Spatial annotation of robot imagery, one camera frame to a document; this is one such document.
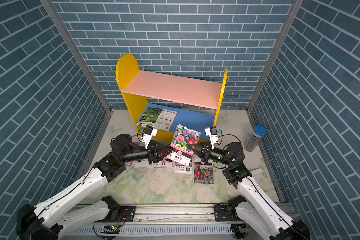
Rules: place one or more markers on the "right circuit board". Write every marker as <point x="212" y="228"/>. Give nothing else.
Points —
<point x="242" y="230"/>

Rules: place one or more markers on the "right corner aluminium post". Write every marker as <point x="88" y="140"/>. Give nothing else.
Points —
<point x="293" y="11"/>

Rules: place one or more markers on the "white text seed packet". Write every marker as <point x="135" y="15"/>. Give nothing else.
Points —
<point x="143" y="164"/>

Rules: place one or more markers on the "left circuit board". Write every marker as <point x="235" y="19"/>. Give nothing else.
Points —
<point x="110" y="229"/>

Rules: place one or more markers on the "left corner aluminium post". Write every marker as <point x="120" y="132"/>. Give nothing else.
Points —
<point x="69" y="41"/>

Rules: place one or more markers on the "circuit board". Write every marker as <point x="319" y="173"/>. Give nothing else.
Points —
<point x="242" y="230"/>
<point x="110" y="229"/>

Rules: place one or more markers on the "white text packet lower shelf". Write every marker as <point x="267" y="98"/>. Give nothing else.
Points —
<point x="165" y="120"/>

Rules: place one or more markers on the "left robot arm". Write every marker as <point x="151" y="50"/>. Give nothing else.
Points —
<point x="53" y="218"/>

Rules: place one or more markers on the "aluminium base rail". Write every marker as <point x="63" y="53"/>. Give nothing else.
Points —
<point x="161" y="220"/>

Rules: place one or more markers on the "purple flower seed packet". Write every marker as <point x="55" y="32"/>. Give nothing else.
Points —
<point x="180" y="169"/>

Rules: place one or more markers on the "hollyhock magenta flower packet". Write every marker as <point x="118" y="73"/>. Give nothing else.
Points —
<point x="164" y="163"/>

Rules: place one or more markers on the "chrysanthemum packet pink band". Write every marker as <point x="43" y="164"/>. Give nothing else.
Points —
<point x="180" y="145"/>

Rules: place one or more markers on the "corner aluminium post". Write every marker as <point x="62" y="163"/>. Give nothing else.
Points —
<point x="69" y="41"/>
<point x="293" y="11"/>

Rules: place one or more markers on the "small chrysanthemum seed packet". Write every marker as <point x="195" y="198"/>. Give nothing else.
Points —
<point x="203" y="173"/>

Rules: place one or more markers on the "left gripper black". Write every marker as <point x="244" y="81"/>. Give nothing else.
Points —
<point x="152" y="157"/>

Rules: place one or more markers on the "yellow wooden shelf unit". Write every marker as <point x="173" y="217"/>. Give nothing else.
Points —
<point x="196" y="102"/>

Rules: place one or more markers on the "silver canister blue lid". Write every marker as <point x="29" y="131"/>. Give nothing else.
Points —
<point x="258" y="133"/>

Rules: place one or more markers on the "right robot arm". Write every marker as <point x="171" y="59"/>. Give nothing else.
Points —
<point x="253" y="205"/>

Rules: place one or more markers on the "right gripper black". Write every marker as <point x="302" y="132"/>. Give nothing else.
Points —
<point x="205" y="155"/>

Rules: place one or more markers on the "green gourd seed packet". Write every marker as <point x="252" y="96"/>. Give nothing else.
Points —
<point x="149" y="117"/>

